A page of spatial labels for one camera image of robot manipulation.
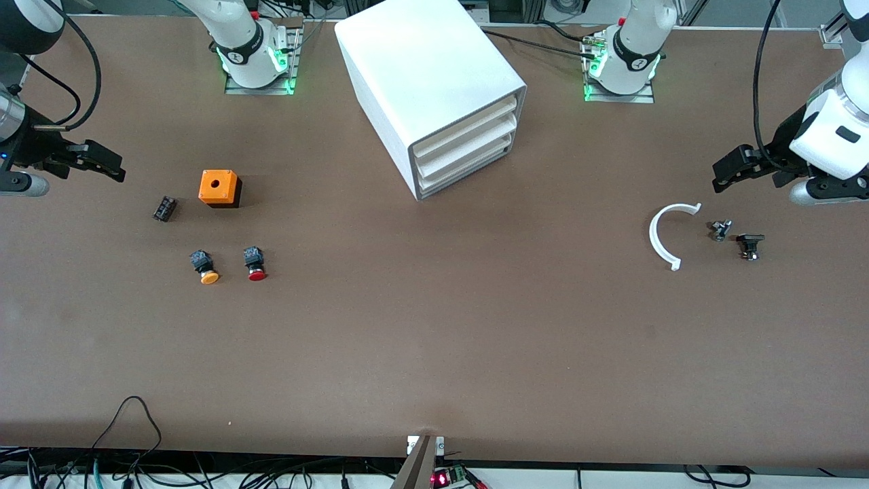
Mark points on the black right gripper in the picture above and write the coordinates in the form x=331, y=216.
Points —
x=32, y=145

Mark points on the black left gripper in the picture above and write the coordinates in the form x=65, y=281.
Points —
x=782, y=148

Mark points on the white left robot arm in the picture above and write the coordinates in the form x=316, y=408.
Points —
x=635, y=54

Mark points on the small grey metal part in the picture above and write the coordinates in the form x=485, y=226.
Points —
x=721, y=230

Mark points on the small black clamp part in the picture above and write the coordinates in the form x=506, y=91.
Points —
x=749, y=243

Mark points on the small black terminal block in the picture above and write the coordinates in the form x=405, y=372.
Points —
x=165, y=208

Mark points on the white curved plastic arc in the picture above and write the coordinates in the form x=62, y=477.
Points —
x=653, y=239

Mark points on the circuit board with red light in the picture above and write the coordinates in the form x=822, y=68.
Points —
x=451, y=477

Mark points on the orange button enclosure box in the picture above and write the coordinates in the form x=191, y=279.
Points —
x=217, y=185

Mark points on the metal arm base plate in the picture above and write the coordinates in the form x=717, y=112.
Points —
x=293, y=61
x=621, y=98

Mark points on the orange push button switch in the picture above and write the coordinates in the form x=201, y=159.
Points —
x=204, y=265

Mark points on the aluminium frame profile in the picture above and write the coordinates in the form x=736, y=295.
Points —
x=831, y=34

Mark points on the red push button switch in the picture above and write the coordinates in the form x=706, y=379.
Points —
x=254, y=263

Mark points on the white post bracket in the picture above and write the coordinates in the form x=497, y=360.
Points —
x=412, y=445

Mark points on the grey camera post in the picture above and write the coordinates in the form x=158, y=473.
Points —
x=415, y=468

